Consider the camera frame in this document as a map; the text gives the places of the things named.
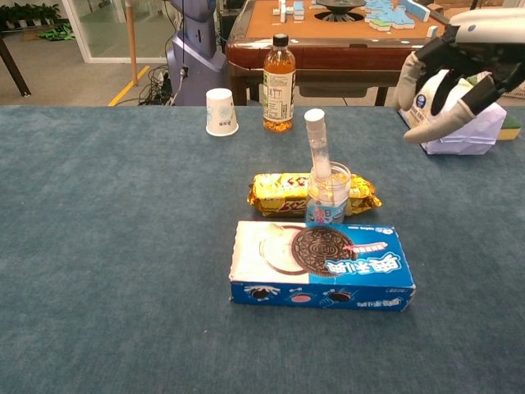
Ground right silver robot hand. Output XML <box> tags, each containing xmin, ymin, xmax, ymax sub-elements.
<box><xmin>395</xmin><ymin>7</ymin><xmax>525</xmax><ymax>144</ymax></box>

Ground clear tube with white cap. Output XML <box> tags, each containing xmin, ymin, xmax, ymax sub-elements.
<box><xmin>304</xmin><ymin>108</ymin><xmax>332</xmax><ymax>181</ymax></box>

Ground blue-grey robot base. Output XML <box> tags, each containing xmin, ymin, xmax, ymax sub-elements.
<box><xmin>165</xmin><ymin>0</ymin><xmax>227</xmax><ymax>107</ymax></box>

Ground white tissue pack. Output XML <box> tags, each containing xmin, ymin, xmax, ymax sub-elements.
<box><xmin>396</xmin><ymin>69</ymin><xmax>508</xmax><ymax>156</ymax></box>

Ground blue mahjong tile cluster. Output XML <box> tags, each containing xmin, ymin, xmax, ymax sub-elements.
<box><xmin>364</xmin><ymin>0</ymin><xmax>431</xmax><ymax>32</ymax></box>

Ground brown mahjong table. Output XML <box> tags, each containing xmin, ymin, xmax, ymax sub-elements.
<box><xmin>225</xmin><ymin>0</ymin><xmax>468</xmax><ymax>108</ymax></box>

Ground small mahjong tile group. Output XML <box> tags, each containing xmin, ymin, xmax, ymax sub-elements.
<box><xmin>273</xmin><ymin>0</ymin><xmax>307</xmax><ymax>21</ymax></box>

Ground amber tea bottle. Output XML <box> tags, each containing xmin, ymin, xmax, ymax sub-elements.
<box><xmin>262</xmin><ymin>33</ymin><xmax>297</xmax><ymax>133</ymax></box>

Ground small clear glass cup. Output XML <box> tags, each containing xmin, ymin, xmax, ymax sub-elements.
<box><xmin>305</xmin><ymin>161</ymin><xmax>353</xmax><ymax>226</ymax></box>

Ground yellow biscuit pack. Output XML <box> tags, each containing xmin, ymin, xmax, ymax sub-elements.
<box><xmin>246</xmin><ymin>172</ymin><xmax>382</xmax><ymax>218</ymax></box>

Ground white paper cup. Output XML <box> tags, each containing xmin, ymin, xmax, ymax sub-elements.
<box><xmin>204</xmin><ymin>88</ymin><xmax>240</xmax><ymax>137</ymax></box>

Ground blue Oreo cookie box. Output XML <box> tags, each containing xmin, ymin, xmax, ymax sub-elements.
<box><xmin>228</xmin><ymin>220</ymin><xmax>417</xmax><ymax>313</ymax></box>

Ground wooden pole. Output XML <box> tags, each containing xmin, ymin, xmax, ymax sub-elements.
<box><xmin>125</xmin><ymin>0</ymin><xmax>139</xmax><ymax>87</ymax></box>

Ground blue table mat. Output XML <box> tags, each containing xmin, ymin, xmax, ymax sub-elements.
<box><xmin>0</xmin><ymin>105</ymin><xmax>525</xmax><ymax>394</ymax></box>

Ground potted green plants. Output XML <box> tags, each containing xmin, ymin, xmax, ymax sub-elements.
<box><xmin>0</xmin><ymin>2</ymin><xmax>62</xmax><ymax>28</ymax></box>

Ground dark table leg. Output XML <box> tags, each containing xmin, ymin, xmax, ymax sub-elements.
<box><xmin>0</xmin><ymin>34</ymin><xmax>32</xmax><ymax>98</ymax></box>

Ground black round centre ring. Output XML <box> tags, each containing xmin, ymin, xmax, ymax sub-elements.
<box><xmin>314</xmin><ymin>0</ymin><xmax>367</xmax><ymax>22</ymax></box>

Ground black cable bundle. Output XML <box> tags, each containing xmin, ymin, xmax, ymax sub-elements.
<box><xmin>139</xmin><ymin>65</ymin><xmax>176</xmax><ymax>107</ymax></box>

